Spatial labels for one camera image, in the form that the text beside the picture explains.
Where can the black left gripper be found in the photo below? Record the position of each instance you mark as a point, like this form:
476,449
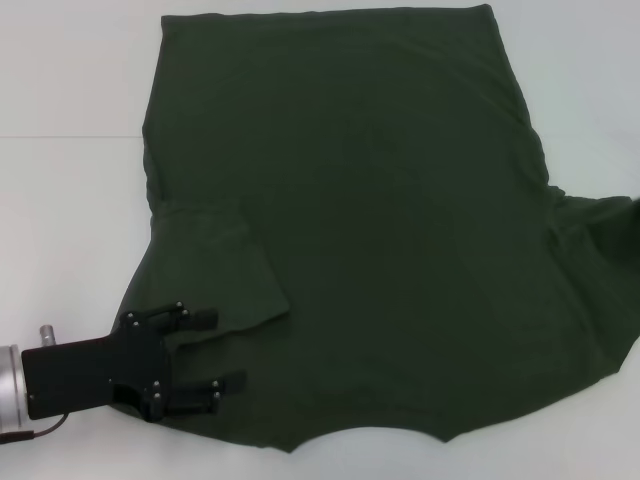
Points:
90,372

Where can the dark green t-shirt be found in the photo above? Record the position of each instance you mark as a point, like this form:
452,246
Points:
350,175

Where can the silver connector plug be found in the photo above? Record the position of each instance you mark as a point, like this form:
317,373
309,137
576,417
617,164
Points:
48,336

